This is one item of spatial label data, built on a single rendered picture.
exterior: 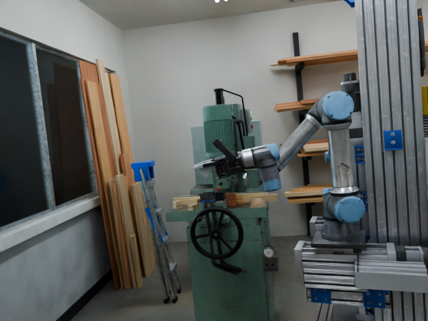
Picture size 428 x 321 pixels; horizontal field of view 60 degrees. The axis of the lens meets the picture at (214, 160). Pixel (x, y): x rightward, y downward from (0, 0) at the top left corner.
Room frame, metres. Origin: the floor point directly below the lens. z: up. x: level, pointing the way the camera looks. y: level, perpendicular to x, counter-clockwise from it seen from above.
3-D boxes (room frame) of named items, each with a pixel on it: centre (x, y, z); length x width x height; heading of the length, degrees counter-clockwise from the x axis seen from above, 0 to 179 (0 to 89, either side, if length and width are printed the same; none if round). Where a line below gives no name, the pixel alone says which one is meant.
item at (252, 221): (2.23, -0.03, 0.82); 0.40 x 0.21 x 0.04; 78
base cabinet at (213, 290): (2.40, -0.07, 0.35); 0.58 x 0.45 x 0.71; 168
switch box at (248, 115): (2.57, -0.25, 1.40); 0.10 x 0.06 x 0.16; 168
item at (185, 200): (2.31, -0.01, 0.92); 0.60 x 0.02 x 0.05; 78
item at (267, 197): (2.28, -0.09, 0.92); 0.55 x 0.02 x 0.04; 78
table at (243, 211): (2.19, 0.01, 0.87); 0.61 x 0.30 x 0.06; 78
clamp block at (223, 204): (2.10, 0.03, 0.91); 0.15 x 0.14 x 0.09; 78
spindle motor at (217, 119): (2.28, -0.04, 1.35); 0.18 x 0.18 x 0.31
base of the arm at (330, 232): (1.67, -0.54, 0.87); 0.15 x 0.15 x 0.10
